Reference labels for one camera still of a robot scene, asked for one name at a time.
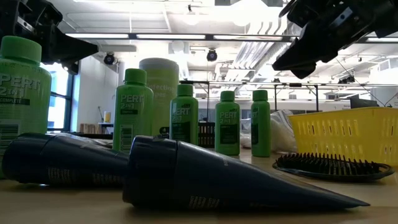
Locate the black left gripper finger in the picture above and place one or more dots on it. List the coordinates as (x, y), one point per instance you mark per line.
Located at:
(71, 68)
(68, 49)

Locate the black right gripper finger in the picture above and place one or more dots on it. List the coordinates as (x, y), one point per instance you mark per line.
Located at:
(304, 73)
(298, 56)

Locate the printed clear bag white cotton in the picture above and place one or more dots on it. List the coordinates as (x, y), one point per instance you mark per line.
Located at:
(283, 130)

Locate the green Pert shampoo bottle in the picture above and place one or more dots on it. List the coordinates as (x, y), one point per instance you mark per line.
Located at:
(183, 124)
(21, 93)
(227, 130)
(260, 130)
(132, 124)

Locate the yellow plastic basket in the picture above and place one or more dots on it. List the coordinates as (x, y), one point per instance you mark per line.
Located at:
(345, 133)

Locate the navy blue toiletry tube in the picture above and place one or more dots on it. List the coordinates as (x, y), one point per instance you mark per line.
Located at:
(62, 161)
(202, 177)

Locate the black oval hairbrush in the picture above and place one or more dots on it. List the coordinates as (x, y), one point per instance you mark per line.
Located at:
(332, 171)

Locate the black ceiling spotlight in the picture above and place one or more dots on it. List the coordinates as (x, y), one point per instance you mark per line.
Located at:
(212, 55)
(109, 58)

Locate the yellow container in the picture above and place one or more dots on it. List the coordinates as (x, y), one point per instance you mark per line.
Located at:
(107, 117)

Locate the wooden crate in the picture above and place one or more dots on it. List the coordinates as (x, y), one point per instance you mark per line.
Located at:
(89, 128)

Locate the dark computer monitor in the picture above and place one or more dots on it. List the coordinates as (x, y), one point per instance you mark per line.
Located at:
(362, 103)

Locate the green disinfecting wipes canister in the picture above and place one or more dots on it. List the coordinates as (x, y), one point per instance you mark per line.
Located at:
(163, 77)

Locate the overhead black light bar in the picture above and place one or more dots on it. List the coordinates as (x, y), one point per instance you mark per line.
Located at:
(171, 36)

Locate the white dome ceiling lamp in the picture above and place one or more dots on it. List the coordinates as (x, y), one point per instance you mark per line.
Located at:
(191, 17)

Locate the black plastic mesh basket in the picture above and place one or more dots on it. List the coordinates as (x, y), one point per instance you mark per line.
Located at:
(206, 135)

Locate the black metal rack frame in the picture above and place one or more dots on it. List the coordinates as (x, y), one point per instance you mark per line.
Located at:
(275, 93)

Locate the bright window dark frame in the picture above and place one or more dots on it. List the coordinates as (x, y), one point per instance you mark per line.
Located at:
(57, 102)

